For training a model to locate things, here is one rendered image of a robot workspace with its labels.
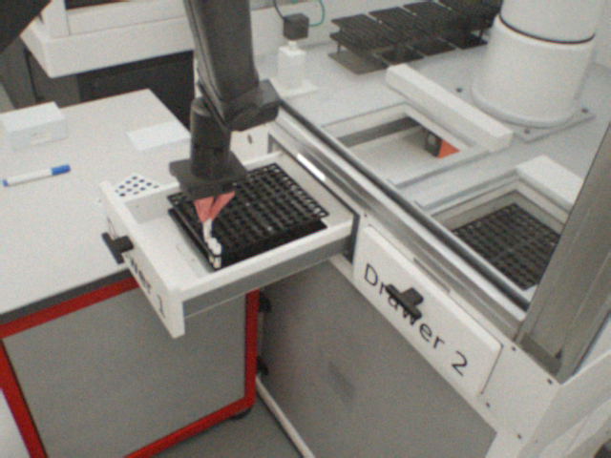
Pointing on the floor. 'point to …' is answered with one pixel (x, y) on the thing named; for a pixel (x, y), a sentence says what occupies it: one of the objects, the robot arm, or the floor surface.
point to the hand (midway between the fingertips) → (206, 216)
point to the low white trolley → (104, 305)
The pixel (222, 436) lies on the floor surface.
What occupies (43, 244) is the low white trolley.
